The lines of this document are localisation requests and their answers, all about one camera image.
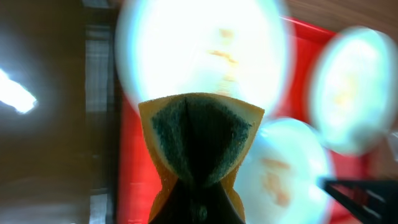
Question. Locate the red serving tray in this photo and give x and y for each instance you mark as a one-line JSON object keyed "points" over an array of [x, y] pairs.
{"points": [[139, 182]]}

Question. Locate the green yellow sponge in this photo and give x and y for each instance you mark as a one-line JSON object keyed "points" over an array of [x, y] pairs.
{"points": [[199, 138]]}

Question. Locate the white plate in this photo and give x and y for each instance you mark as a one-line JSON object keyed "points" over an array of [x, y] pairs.
{"points": [[352, 95], [280, 179], [237, 48]]}

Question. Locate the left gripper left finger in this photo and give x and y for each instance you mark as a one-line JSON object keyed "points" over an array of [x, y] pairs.
{"points": [[203, 205]]}

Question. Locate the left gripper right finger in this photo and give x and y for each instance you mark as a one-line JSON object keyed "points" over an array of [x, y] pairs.
{"points": [[368, 201]]}

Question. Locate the black water tray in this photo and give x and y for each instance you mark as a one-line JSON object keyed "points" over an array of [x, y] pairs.
{"points": [[59, 125]]}

